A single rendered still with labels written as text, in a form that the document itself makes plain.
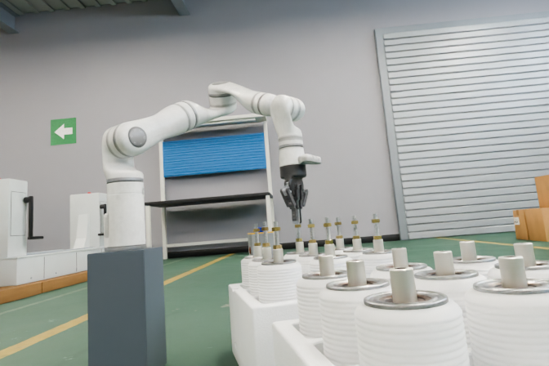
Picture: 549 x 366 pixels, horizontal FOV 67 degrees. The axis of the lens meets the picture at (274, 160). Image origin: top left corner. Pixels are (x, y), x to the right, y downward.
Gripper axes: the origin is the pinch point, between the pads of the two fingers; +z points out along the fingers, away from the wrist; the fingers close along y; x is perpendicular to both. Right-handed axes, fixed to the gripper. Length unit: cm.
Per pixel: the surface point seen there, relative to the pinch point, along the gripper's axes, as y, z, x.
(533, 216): -361, 11, 59
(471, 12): -557, -289, 28
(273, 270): 29.7, 11.2, 9.3
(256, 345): 35.6, 24.0, 8.1
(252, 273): 21.1, 12.7, -1.7
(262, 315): 34.6, 18.9, 9.2
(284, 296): 28.8, 16.4, 10.9
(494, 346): 60, 15, 51
